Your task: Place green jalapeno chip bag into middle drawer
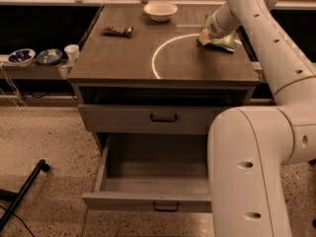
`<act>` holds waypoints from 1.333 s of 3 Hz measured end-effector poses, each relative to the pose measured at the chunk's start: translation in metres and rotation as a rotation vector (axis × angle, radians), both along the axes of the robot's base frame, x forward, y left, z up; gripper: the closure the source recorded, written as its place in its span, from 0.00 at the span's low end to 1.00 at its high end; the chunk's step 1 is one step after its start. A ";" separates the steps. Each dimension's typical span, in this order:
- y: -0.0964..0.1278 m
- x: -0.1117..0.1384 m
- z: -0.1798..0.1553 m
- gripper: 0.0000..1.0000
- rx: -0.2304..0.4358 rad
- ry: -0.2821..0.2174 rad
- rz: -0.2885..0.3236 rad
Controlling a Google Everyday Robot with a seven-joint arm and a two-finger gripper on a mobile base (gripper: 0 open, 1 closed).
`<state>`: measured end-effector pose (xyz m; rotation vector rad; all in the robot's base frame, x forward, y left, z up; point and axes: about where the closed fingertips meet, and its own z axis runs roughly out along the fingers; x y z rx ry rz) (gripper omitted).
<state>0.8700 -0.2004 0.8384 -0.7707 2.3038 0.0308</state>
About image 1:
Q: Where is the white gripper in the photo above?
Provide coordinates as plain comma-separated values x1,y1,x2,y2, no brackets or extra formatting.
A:
197,3,240,45

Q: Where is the green jalapeno chip bag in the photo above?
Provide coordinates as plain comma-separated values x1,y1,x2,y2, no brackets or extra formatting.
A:
199,14,236,52

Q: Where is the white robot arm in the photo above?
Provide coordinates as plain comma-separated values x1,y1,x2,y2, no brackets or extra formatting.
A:
207,0,316,237

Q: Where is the grey drawer cabinet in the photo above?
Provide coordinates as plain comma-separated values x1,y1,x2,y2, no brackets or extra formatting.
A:
68,4,260,147

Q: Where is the open lower drawer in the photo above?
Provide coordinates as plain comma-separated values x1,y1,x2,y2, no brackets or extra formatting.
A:
82,133,211,213

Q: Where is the white bowl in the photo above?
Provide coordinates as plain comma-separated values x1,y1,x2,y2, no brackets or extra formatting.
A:
143,1,178,22

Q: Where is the dark snack bar packet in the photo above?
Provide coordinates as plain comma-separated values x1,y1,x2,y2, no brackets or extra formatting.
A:
102,27,133,38

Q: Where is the white paper cup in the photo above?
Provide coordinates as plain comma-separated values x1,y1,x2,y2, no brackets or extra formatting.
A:
64,44,80,63

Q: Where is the grey blue bowl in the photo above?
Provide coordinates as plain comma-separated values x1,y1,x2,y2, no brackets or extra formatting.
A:
37,48,62,65

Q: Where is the grey side shelf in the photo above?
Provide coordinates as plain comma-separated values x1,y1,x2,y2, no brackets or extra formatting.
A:
0,55,72,80

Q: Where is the blue patterned bowl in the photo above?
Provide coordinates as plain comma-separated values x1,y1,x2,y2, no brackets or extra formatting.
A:
8,48,36,67

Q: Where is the black chair leg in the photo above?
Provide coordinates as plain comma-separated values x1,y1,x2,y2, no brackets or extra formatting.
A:
0,159,50,232

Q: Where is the white cable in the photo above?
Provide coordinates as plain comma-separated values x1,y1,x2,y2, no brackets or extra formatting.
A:
0,62,28,110

